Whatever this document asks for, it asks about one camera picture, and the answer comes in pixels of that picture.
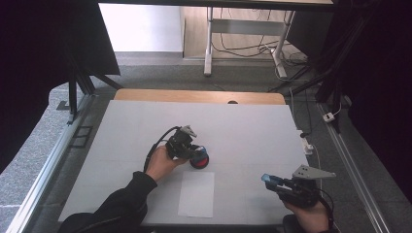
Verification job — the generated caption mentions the white desk frame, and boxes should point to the white desk frame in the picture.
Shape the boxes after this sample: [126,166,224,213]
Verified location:
[203,7,296,79]

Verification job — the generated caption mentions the black metal stand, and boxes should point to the black metal stand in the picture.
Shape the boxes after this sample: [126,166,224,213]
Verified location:
[56,48,124,126]

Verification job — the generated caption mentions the person's right hand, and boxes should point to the person's right hand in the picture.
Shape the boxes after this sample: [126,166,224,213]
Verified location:
[284,199,330,233]

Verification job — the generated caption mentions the white paper sheet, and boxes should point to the white paper sheet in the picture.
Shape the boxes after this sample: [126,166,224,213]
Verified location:
[177,170,216,218]

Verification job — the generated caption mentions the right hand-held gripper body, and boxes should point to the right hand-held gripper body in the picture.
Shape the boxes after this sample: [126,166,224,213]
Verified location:
[274,163,337,209]

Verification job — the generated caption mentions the person's left hand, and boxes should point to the person's left hand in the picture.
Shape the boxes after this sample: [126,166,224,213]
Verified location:
[145,145,189,183]

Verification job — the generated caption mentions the black floor bracket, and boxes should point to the black floor bracket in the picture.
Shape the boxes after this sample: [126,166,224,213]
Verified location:
[69,125,94,150]

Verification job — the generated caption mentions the black curtain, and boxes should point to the black curtain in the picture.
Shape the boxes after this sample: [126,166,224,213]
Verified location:
[0,0,121,174]
[286,0,412,203]

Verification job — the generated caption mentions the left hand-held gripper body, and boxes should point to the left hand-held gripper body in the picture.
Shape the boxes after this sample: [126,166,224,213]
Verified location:
[165,124,199,161]

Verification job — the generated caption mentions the aluminium rail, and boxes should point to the aluminium rail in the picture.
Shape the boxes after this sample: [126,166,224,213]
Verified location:
[5,93,95,233]
[316,102,391,233]

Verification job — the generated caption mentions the black floor cables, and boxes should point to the black floor cables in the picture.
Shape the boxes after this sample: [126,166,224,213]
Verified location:
[211,7,314,93]

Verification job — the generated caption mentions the red ink pad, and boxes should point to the red ink pad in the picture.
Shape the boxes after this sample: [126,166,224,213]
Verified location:
[189,150,210,170]

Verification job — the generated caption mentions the white power strip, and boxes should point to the white power strip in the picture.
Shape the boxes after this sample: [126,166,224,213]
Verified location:
[296,129,315,155]

